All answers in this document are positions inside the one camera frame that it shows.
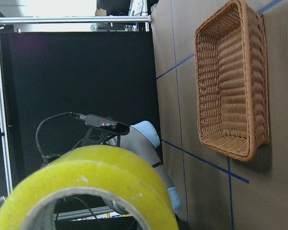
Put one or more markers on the blue floor tape lines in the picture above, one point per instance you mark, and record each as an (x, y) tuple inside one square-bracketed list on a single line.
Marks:
[(217, 192)]

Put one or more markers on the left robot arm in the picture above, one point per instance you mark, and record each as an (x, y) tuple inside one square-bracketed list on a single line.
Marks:
[(143, 140)]

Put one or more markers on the aluminium frame post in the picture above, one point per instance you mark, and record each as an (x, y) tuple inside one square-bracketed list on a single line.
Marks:
[(39, 20)]

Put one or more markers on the yellow tape roll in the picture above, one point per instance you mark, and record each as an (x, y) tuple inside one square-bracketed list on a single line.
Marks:
[(99, 170)]

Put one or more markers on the brown wicker basket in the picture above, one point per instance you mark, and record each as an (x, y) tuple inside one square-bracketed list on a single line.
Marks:
[(231, 77)]

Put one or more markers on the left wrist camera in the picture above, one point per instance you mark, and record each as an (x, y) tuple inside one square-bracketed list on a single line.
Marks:
[(105, 124)]

